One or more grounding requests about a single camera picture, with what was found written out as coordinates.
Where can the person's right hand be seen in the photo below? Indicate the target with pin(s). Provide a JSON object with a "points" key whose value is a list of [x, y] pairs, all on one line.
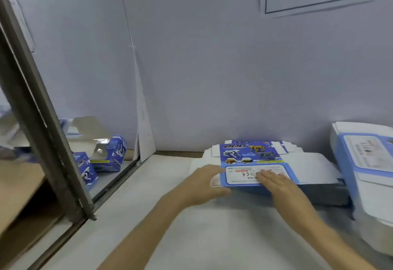
{"points": [[288, 196]]}

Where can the person's left forearm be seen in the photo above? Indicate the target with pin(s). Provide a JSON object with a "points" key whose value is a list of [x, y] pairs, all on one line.
{"points": [[144, 236]]}

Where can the pile of blue boxes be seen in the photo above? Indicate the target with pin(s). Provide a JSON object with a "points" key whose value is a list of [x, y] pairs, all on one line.
{"points": [[110, 153]]}

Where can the stack of boxes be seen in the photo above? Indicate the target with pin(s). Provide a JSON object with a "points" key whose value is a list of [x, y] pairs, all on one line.
{"points": [[368, 181], [319, 190]]}

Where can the person's right forearm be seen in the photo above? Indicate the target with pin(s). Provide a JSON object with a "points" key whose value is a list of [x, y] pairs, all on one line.
{"points": [[334, 248]]}

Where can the person's left hand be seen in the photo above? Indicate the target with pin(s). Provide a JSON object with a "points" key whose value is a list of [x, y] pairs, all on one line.
{"points": [[202, 187]]}

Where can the brown cardboard sheet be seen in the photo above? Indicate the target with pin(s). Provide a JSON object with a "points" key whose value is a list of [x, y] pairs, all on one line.
{"points": [[18, 199]]}

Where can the blue dog-print cardboard box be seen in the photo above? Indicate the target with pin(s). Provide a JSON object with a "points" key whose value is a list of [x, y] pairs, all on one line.
{"points": [[245, 153]]}

